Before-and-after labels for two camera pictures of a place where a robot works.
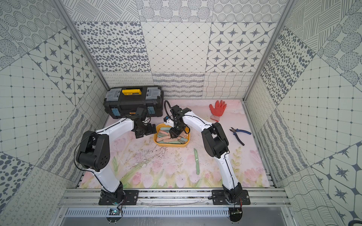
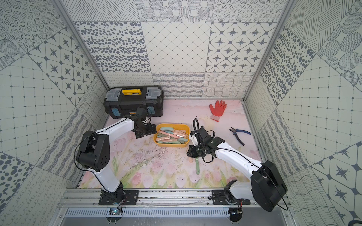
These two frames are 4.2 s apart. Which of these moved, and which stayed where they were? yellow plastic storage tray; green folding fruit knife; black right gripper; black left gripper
Moved: black right gripper
Stayed: yellow plastic storage tray; black left gripper; green folding fruit knife
